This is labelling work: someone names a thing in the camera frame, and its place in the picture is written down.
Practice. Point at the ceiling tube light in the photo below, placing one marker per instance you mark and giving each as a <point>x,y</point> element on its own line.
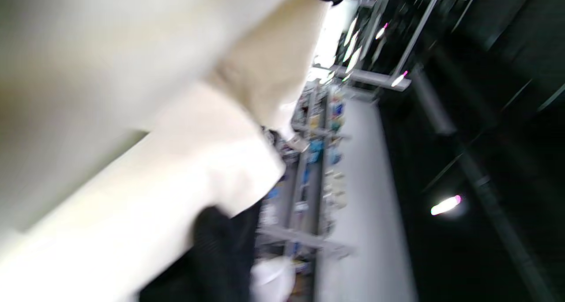
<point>446,205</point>
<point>381,31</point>
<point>398,78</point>

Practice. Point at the person's left hand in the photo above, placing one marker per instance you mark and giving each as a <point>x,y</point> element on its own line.
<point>216,258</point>

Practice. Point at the cream canvas bag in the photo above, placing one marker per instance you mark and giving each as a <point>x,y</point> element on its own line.
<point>132,116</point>

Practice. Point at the metal storage shelf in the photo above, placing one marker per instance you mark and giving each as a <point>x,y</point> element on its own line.
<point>309,183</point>

